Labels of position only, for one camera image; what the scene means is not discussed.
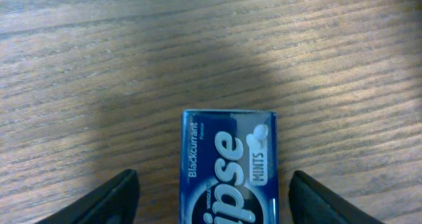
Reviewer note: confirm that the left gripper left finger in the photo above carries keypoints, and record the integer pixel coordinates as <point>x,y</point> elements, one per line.
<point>115,201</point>

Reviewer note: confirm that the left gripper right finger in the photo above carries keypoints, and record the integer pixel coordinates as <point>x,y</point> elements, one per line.
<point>311,202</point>

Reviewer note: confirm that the blue Eclipse mints box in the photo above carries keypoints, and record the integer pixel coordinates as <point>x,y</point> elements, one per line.
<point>228,167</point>

